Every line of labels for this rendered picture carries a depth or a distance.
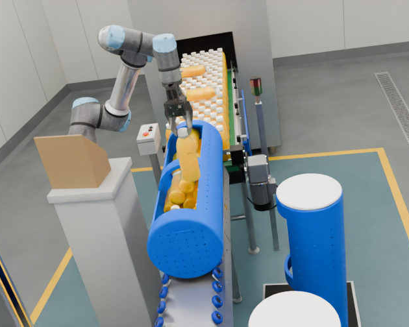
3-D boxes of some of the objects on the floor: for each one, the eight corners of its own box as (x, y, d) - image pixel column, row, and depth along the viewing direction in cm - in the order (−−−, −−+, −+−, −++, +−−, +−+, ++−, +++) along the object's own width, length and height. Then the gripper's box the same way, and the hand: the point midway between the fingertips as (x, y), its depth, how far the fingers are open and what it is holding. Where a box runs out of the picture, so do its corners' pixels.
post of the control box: (180, 278, 332) (147, 148, 284) (180, 274, 335) (148, 145, 288) (185, 278, 331) (154, 147, 284) (186, 274, 335) (154, 144, 288)
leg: (232, 303, 304) (217, 221, 274) (232, 296, 309) (217, 215, 279) (242, 302, 303) (227, 220, 273) (241, 296, 308) (226, 214, 278)
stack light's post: (274, 250, 340) (255, 104, 288) (273, 246, 344) (254, 102, 292) (280, 250, 340) (261, 103, 288) (279, 246, 344) (261, 100, 291)
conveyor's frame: (189, 292, 319) (160, 174, 276) (198, 167, 462) (180, 77, 419) (263, 284, 314) (245, 162, 271) (249, 161, 457) (236, 68, 414)
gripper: (153, 87, 164) (165, 145, 174) (186, 82, 163) (197, 141, 172) (156, 80, 172) (168, 135, 181) (189, 74, 171) (198, 131, 180)
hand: (182, 131), depth 179 cm, fingers closed on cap, 4 cm apart
